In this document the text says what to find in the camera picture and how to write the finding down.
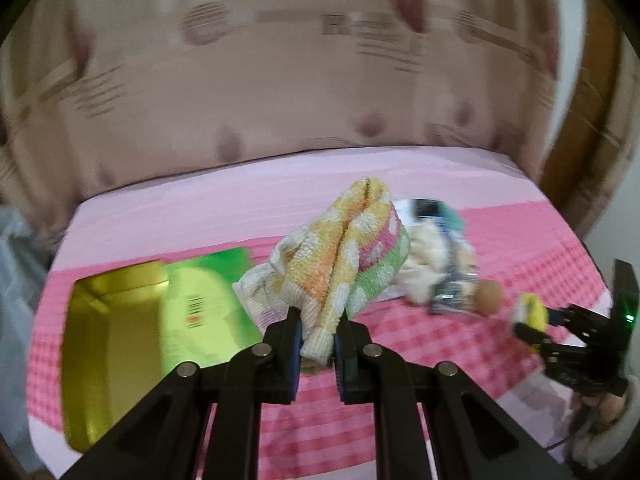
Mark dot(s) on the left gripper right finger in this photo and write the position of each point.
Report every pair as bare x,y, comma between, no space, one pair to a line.
433,422

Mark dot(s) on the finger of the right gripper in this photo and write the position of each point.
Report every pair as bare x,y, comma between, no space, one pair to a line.
571,317
536,340

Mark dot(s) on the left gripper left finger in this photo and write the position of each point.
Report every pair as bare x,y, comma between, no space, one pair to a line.
202,422

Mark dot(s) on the yellow black plush toy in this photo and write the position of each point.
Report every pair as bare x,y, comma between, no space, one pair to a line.
531,312

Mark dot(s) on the beige makeup sponge egg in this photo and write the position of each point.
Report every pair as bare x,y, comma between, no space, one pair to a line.
488,297

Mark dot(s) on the cream fabric scrunchie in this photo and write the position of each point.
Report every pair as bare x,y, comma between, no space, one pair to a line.
429,257

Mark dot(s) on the teal fluffy scrunchie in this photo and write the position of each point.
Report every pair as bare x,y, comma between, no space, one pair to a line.
451,218

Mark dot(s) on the colourful dotted towel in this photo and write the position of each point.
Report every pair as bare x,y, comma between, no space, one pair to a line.
329,268

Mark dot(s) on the cotton swabs packet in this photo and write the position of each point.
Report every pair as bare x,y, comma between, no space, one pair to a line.
456,292

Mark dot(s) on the blue black protein sachet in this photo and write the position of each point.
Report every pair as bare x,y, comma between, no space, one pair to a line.
423,208

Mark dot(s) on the white sachet packet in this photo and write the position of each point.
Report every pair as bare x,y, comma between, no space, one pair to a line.
406,211

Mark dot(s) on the person right hand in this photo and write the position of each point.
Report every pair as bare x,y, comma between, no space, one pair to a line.
606,408

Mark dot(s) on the pink checkered tablecloth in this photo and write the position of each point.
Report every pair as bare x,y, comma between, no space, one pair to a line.
520,241

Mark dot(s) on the gold metal tin box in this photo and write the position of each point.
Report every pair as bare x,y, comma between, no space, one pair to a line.
111,348

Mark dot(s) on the green tin lid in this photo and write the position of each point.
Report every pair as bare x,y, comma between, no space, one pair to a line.
201,318

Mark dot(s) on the grey plastic furniture cover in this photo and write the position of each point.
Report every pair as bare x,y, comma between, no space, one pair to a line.
25,263

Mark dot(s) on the beige leaf-print curtain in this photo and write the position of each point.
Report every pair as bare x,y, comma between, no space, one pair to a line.
99,94

